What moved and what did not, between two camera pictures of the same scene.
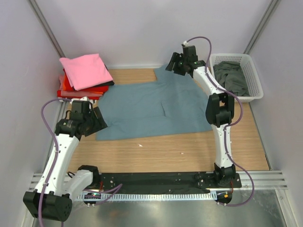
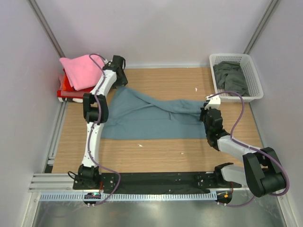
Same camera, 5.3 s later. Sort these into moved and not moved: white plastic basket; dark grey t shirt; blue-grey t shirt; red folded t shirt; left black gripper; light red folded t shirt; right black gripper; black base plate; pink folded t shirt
Moved: right black gripper; left black gripper; blue-grey t shirt
Not moved: black base plate; pink folded t shirt; red folded t shirt; white plastic basket; light red folded t shirt; dark grey t shirt
